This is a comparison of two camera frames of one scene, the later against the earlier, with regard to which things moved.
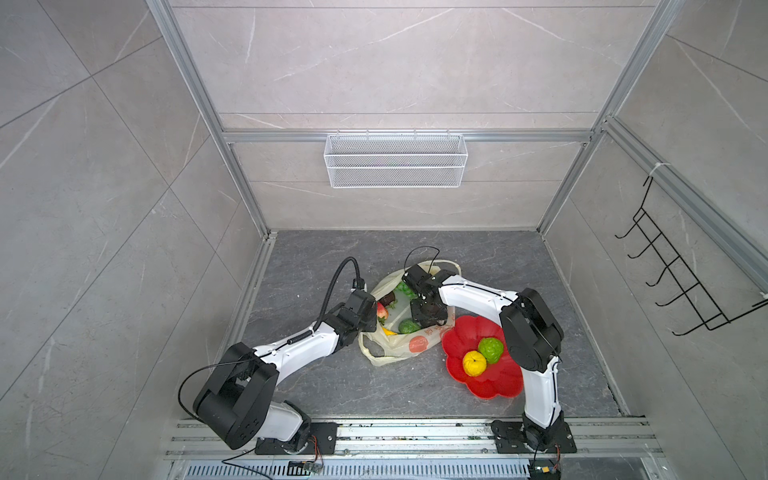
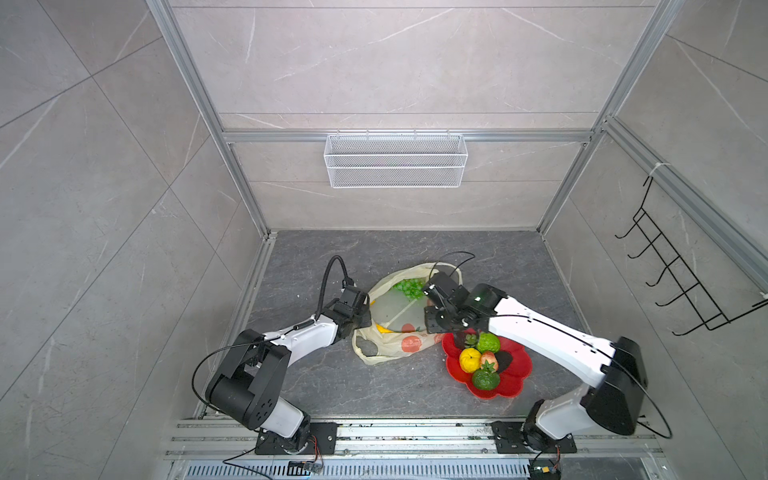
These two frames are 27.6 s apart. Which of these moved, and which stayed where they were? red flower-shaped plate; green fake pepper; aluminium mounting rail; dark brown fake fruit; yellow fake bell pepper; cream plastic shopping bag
Moved: dark brown fake fruit; green fake pepper
Stayed: cream plastic shopping bag; aluminium mounting rail; red flower-shaped plate; yellow fake bell pepper
